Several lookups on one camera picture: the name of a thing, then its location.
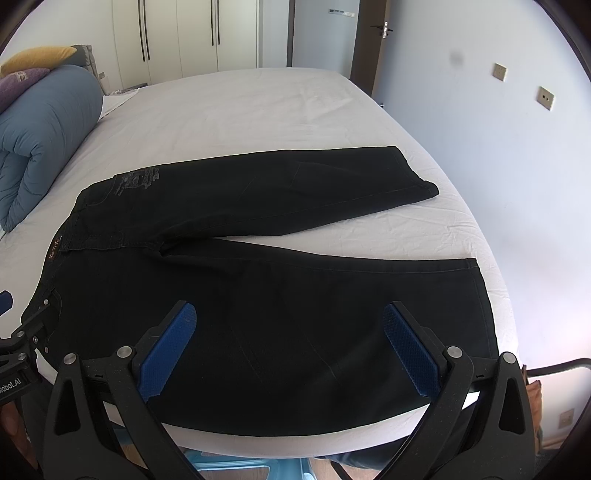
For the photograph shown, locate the black denim pants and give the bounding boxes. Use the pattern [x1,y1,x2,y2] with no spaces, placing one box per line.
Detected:
[26,147,498,436]

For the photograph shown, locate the person's left hand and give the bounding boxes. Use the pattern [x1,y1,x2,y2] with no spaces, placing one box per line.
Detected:
[1,402,38,469]

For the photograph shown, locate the light blue plastic stool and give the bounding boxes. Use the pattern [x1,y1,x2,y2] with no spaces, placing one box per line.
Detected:
[184,449,317,480]

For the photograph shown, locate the blue folded duvet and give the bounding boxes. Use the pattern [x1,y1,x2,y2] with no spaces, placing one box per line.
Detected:
[1,65,103,232]

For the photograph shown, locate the purple pillow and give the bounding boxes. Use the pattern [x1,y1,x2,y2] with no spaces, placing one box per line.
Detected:
[0,68,50,112]

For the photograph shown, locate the yellow pillow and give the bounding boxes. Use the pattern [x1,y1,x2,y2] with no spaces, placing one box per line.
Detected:
[1,46,76,78]

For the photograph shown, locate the white wardrobe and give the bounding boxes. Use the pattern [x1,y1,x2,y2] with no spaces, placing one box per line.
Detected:
[109,0,292,90]

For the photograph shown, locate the lower wall socket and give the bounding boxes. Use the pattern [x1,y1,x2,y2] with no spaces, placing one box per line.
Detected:
[536,86,555,111]

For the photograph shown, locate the wall socket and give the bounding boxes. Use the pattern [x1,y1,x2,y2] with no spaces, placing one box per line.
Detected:
[492,63,508,82]
[536,86,555,111]

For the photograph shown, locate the upper wall socket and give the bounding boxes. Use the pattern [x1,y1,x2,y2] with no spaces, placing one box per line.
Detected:
[492,63,508,82]

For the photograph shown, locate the brown door with handle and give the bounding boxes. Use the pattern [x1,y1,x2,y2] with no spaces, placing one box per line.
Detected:
[349,0,392,96]

